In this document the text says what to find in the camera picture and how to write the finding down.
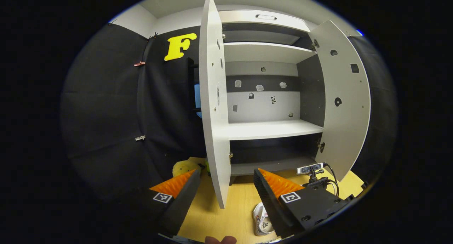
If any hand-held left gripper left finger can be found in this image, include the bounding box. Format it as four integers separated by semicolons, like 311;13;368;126
113;169;201;237

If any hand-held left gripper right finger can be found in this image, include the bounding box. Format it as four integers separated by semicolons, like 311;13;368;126
253;168;351;238

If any white sneaker shoe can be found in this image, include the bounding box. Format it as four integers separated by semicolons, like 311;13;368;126
252;202;276;237

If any white shoe cabinet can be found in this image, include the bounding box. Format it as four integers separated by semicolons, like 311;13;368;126
219;10;326;176

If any white shoe cabinet door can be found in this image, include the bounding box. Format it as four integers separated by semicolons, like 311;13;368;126
199;0;232;209
308;20;371;182

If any white cabinet drawer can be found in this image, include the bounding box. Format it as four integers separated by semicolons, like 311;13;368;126
219;10;311;33

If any yellow plush toy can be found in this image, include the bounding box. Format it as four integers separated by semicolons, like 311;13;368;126
172;160;202;178

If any blue panel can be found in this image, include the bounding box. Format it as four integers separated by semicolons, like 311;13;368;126
194;84;202;119

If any black backdrop cloth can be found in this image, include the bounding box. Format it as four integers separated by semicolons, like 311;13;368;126
60;23;207;202

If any black stand pole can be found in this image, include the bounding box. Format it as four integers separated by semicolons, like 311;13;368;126
187;58;195;113

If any grey camera on stand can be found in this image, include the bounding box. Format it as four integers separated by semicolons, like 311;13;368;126
297;162;329;189

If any black camera cable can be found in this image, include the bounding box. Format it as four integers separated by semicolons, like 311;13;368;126
324;163;340;198

